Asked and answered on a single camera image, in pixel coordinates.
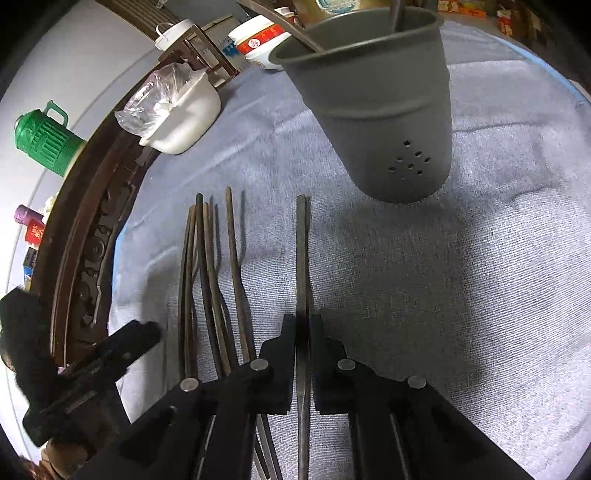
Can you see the red box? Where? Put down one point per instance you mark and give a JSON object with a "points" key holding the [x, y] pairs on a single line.
{"points": [[34, 232]]}

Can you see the purple bottle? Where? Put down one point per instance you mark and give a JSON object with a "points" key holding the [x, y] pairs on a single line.
{"points": [[25, 214]]}

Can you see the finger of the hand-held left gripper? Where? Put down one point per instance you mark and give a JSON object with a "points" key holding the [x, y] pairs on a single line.
{"points": [[134, 341]]}

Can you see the blue table mat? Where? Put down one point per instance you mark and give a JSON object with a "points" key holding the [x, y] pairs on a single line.
{"points": [[116, 258]]}

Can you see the person's left forearm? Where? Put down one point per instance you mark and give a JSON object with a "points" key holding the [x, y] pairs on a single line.
{"points": [[25, 332]]}

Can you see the grey perforated utensil holder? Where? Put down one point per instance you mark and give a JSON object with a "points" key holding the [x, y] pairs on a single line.
{"points": [[369, 115]]}

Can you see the red white packet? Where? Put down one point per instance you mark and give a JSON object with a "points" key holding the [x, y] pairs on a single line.
{"points": [[508, 23]]}

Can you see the clear plastic bag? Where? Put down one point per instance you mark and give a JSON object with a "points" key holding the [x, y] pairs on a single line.
{"points": [[147, 99]]}

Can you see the white ceramic dish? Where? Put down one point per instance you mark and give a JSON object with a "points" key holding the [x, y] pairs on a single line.
{"points": [[189, 120]]}

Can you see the gold electric kettle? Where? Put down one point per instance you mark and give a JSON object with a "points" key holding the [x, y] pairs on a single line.
{"points": [[358, 5]]}

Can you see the white mug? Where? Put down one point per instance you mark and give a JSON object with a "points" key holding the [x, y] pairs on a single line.
{"points": [[171, 34]]}

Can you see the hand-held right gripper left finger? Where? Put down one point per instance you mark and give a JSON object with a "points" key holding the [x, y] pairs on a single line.
{"points": [[285, 369]]}

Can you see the carved wooden table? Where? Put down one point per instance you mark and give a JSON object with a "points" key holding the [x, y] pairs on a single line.
{"points": [[92, 221]]}

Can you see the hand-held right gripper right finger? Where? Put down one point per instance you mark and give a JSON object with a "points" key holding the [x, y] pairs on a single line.
{"points": [[321, 369]]}

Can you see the brown wooden chair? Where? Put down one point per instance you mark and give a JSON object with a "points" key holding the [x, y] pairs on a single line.
{"points": [[203, 55]]}

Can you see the grey towel cloth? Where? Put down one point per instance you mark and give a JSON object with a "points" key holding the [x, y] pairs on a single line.
{"points": [[415, 300]]}

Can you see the dark grey chopstick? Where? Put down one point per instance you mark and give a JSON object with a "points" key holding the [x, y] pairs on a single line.
{"points": [[203, 258], [302, 258]]}

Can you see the brown wooden chopstick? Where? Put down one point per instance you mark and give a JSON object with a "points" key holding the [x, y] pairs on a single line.
{"points": [[211, 263], [235, 258], [187, 286]]}

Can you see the white printed carton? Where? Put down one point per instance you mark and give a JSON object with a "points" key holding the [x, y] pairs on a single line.
{"points": [[226, 44]]}

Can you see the white bowl with red logo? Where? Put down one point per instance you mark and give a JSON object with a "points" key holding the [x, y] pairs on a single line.
{"points": [[265, 61]]}

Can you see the green plastic thermos jug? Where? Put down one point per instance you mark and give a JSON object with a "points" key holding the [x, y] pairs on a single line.
{"points": [[44, 138]]}

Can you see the white bowl with red band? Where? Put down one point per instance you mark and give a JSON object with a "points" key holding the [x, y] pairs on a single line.
{"points": [[258, 39]]}

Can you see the blue yellow box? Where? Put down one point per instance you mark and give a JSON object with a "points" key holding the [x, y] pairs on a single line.
{"points": [[28, 265]]}

